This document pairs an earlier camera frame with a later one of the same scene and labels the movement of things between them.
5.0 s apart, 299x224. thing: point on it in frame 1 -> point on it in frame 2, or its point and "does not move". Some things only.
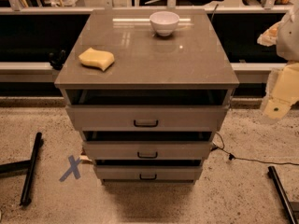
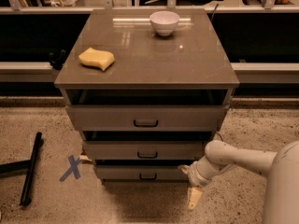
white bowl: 163,22 does not move
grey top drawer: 150,118 does not move
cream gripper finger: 269,36 -> 184,168
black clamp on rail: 57,59 does not move
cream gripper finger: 276,108 -> 193,194
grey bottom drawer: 148,172 does not move
